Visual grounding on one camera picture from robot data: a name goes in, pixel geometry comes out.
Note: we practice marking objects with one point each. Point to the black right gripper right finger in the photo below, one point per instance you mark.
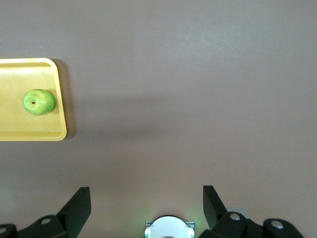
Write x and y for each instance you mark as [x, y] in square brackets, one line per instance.
[218, 218]

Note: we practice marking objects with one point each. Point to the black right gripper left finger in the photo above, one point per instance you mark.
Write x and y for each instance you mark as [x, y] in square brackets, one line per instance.
[71, 218]

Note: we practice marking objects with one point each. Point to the green apple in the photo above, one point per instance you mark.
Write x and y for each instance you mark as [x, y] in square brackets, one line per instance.
[39, 102]

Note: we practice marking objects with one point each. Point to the yellow plastic tray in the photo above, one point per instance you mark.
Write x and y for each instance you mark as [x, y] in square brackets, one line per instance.
[24, 124]

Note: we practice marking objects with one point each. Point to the brown table cover mat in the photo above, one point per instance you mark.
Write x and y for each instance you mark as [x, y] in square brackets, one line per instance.
[185, 74]

